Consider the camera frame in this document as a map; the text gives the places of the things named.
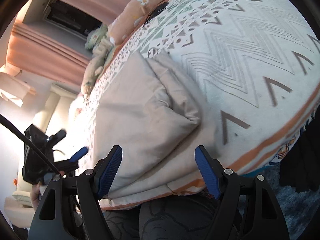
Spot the orange plush pillow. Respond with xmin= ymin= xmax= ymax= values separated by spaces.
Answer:
xmin=108 ymin=0 xmax=164 ymax=46

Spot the person left hand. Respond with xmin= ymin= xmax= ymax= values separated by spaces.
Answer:
xmin=30 ymin=181 xmax=46 ymax=211

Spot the left pink curtain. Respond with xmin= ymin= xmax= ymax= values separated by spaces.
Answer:
xmin=6 ymin=22 xmax=89 ymax=86

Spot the beige plush animal toy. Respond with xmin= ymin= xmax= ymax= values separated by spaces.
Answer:
xmin=81 ymin=35 xmax=113 ymax=98

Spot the beige jacket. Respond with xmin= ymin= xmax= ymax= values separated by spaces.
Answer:
xmin=93 ymin=52 xmax=216 ymax=200

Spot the green bedding pile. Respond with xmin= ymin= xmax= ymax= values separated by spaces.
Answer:
xmin=85 ymin=24 xmax=108 ymax=51

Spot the cream padded headboard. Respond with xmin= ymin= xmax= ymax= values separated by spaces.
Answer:
xmin=4 ymin=84 xmax=76 ymax=228

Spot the patterned white bed blanket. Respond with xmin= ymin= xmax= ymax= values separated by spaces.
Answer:
xmin=69 ymin=0 xmax=319 ymax=210

